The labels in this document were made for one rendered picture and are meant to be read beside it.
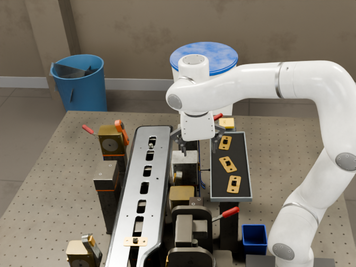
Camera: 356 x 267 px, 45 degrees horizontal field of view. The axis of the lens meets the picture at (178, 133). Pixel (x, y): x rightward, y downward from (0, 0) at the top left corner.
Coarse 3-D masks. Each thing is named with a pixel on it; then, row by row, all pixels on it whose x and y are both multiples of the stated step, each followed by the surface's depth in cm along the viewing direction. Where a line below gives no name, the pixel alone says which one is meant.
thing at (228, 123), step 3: (219, 120) 181; (222, 120) 180; (225, 120) 180; (228, 120) 180; (231, 120) 180; (219, 123) 179; (222, 123) 179; (225, 123) 178; (228, 123) 178; (231, 123) 178; (225, 126) 177; (228, 126) 177; (231, 126) 177
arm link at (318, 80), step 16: (288, 64) 104; (304, 64) 102; (320, 64) 100; (336, 64) 99; (288, 80) 102; (304, 80) 100; (320, 80) 98; (336, 80) 97; (352, 80) 99; (288, 96) 105; (304, 96) 103; (320, 96) 100; (336, 96) 98; (352, 96) 98; (320, 112) 102; (336, 112) 98; (352, 112) 97; (336, 128) 98; (352, 128) 96; (336, 144) 98; (352, 144) 95; (336, 160) 98; (352, 160) 96
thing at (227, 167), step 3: (219, 159) 160; (222, 159) 160; (228, 159) 160; (222, 162) 159; (225, 162) 157; (228, 162) 158; (231, 162) 158; (222, 165) 158; (225, 165) 157; (228, 165) 157; (231, 165) 157; (225, 168) 156; (228, 168) 156; (231, 168) 156; (234, 168) 156; (228, 171) 155; (231, 171) 154; (234, 171) 155
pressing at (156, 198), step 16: (144, 128) 207; (160, 128) 206; (144, 144) 197; (160, 144) 196; (128, 160) 190; (144, 160) 188; (160, 160) 187; (128, 176) 180; (160, 176) 179; (128, 192) 173; (160, 192) 171; (128, 208) 166; (160, 208) 165; (128, 224) 159; (144, 224) 159; (160, 224) 158; (112, 240) 154; (160, 240) 152; (112, 256) 148; (128, 256) 148; (144, 256) 147
